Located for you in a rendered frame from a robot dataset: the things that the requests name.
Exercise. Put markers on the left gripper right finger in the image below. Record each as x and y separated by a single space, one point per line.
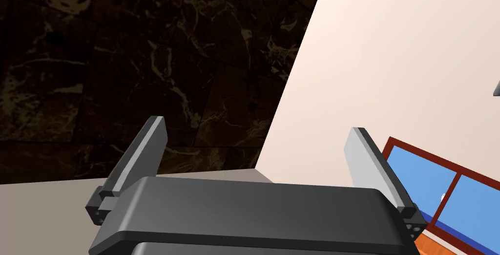
373 167

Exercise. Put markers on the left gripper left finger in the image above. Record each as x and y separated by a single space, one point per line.
134 160

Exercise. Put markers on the red framed window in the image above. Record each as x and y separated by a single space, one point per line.
449 200

